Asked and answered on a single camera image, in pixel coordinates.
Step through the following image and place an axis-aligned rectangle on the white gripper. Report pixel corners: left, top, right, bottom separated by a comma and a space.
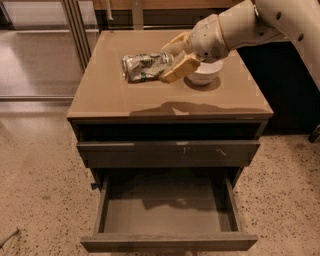
159, 14, 230, 83

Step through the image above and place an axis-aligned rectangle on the crushed 7up can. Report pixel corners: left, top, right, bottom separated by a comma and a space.
121, 52, 174, 84

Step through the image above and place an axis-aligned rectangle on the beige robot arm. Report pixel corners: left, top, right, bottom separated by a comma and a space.
160, 0, 320, 89

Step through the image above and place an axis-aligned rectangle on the brown drawer cabinet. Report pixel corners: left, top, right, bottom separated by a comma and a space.
66, 28, 274, 253

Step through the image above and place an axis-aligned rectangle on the white ceramic bowl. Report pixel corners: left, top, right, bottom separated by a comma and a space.
187, 61, 223, 85

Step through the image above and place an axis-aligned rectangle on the metal railing frame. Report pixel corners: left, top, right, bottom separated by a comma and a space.
59, 0, 320, 71

